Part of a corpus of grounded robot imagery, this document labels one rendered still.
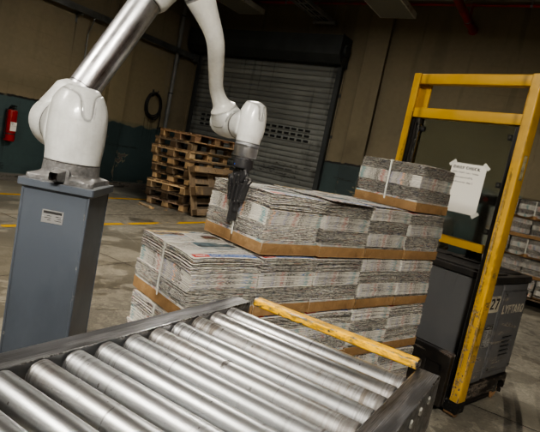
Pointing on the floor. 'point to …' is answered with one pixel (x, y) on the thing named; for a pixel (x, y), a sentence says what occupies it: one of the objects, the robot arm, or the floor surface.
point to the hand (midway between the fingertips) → (232, 211)
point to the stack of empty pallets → (171, 194)
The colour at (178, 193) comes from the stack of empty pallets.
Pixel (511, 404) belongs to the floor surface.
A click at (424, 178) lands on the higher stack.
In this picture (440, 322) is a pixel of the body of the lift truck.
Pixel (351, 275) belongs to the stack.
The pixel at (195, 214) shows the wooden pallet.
